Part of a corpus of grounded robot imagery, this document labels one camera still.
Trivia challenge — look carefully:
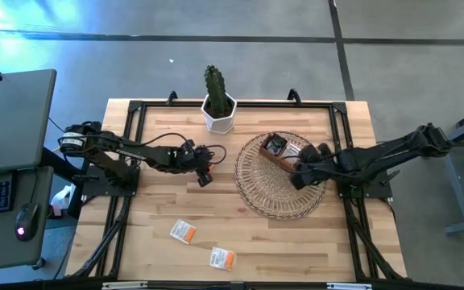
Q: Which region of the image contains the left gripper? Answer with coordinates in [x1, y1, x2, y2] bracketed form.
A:
[173, 147, 216, 189]

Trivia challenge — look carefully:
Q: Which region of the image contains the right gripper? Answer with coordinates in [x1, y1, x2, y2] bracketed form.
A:
[290, 151, 344, 191]

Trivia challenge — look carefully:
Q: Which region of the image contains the brown wooden tea box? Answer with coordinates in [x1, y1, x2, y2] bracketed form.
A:
[258, 131, 304, 173]

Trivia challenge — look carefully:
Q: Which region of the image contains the round wicker basket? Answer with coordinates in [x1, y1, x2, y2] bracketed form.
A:
[234, 130, 329, 221]

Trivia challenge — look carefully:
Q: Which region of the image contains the white orange tea bag packet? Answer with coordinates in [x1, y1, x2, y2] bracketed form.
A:
[209, 246, 237, 271]
[169, 219, 197, 245]

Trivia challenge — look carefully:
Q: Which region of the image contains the white plant pot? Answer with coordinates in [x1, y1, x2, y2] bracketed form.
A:
[200, 92, 238, 135]

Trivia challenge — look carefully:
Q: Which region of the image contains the green cactus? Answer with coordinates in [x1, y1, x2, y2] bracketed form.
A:
[203, 64, 233, 118]

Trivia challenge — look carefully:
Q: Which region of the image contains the black clamp lever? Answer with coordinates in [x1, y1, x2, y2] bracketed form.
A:
[380, 168, 401, 186]

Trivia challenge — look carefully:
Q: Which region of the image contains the white plastic object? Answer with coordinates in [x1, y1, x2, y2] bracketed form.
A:
[50, 183, 76, 218]

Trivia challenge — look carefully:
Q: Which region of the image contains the black computer mouse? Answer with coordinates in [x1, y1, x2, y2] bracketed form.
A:
[14, 202, 39, 242]

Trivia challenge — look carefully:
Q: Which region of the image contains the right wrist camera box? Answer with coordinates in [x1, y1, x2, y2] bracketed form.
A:
[299, 144, 320, 163]

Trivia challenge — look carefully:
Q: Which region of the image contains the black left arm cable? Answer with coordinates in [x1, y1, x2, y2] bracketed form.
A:
[137, 131, 228, 166]

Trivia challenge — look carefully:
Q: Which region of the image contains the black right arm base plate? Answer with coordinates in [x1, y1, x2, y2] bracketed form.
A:
[334, 164, 394, 199]

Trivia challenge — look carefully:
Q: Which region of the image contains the black aluminium table frame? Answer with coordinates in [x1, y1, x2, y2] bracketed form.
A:
[65, 88, 412, 283]

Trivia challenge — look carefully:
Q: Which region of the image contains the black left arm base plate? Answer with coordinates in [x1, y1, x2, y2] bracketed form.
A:
[79, 167, 141, 198]

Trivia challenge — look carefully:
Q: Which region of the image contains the white bracket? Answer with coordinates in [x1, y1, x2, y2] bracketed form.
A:
[101, 281, 148, 290]
[326, 282, 373, 290]

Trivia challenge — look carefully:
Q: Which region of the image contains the grey metal table frame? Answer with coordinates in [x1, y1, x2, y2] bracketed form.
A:
[418, 102, 464, 237]

